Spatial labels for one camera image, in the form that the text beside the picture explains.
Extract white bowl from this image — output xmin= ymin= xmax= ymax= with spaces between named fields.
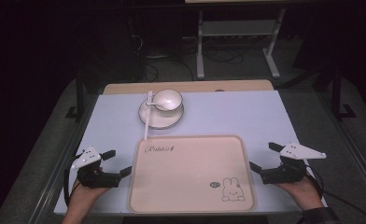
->
xmin=152 ymin=89 xmax=184 ymax=112

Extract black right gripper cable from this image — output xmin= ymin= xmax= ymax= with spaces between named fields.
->
xmin=303 ymin=172 xmax=366 ymax=224

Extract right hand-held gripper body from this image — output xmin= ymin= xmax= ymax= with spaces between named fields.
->
xmin=260 ymin=142 xmax=328 ymax=185

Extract person's right hand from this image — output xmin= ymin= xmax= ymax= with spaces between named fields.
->
xmin=274 ymin=175 xmax=325 ymax=212

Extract white plate with dark rim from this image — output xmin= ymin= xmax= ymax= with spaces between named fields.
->
xmin=137 ymin=98 xmax=185 ymax=131

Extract beige rabbit print tray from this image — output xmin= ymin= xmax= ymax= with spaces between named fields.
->
xmin=128 ymin=134 xmax=257 ymax=215

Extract light blue table mat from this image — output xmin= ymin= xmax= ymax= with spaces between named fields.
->
xmin=53 ymin=90 xmax=329 ymax=217

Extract black floor cables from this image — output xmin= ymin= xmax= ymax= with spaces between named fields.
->
xmin=128 ymin=17 xmax=250 ymax=83

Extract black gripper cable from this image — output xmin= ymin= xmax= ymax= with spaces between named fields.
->
xmin=63 ymin=151 xmax=83 ymax=207
xmin=303 ymin=172 xmax=366 ymax=224

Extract white metal desk frame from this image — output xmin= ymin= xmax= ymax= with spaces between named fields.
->
xmin=195 ymin=8 xmax=288 ymax=81

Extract wooden table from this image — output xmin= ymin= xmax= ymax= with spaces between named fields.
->
xmin=103 ymin=79 xmax=275 ymax=95

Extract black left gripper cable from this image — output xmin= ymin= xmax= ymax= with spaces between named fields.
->
xmin=63 ymin=151 xmax=83 ymax=207

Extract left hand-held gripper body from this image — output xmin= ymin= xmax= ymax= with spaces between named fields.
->
xmin=71 ymin=145 xmax=121 ymax=189

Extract person's left hand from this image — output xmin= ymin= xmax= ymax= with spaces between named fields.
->
xmin=69 ymin=179 xmax=111 ymax=209

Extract black metal stand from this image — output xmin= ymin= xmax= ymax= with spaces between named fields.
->
xmin=64 ymin=69 xmax=87 ymax=119
xmin=330 ymin=63 xmax=358 ymax=121

